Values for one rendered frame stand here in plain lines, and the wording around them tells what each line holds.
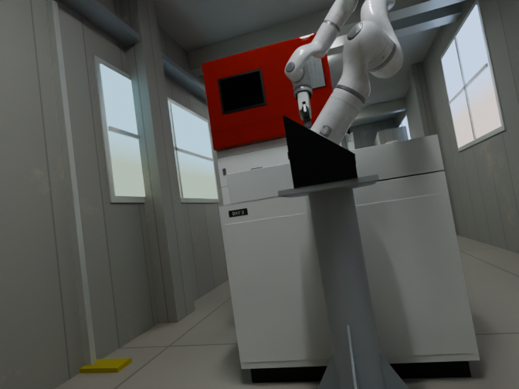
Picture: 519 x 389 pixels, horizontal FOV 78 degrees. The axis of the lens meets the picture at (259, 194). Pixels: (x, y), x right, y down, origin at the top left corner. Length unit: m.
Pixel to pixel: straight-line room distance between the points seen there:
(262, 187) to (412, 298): 0.76
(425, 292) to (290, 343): 0.60
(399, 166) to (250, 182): 0.63
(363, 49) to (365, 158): 0.45
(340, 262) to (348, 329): 0.22
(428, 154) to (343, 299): 0.68
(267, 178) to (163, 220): 1.49
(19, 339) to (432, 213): 1.99
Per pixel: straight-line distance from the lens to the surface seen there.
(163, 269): 2.83
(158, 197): 2.80
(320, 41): 1.63
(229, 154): 2.18
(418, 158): 1.46
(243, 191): 1.47
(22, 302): 2.09
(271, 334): 1.55
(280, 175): 1.44
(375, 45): 1.24
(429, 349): 1.56
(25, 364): 2.14
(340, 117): 1.19
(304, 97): 1.52
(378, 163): 1.43
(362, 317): 1.21
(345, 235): 1.14
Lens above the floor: 0.74
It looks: 4 degrees up
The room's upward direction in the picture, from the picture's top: 8 degrees counter-clockwise
